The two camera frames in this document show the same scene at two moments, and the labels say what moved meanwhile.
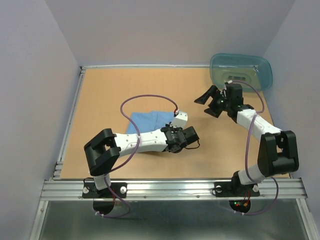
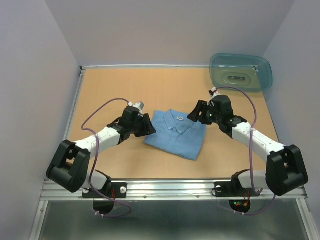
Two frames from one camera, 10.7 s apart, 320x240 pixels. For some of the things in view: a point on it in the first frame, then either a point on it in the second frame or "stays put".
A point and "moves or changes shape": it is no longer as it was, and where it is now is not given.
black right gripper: x=211 y=92 -> x=201 y=107
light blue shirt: x=149 y=121 moves or changes shape
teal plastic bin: x=254 y=70 stays put
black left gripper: x=176 y=129 -> x=147 y=128
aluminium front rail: x=172 y=189 stays put
